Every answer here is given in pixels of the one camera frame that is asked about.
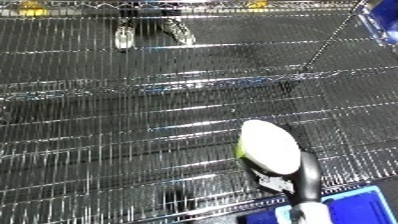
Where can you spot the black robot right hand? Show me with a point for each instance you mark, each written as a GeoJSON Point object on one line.
{"type": "Point", "coordinates": [308, 186]}

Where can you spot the pale robot right arm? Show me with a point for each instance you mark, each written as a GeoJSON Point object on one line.
{"type": "Point", "coordinates": [311, 215]}

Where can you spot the white paper cup green band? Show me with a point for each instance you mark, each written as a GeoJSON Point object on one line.
{"type": "Point", "coordinates": [269, 146]}

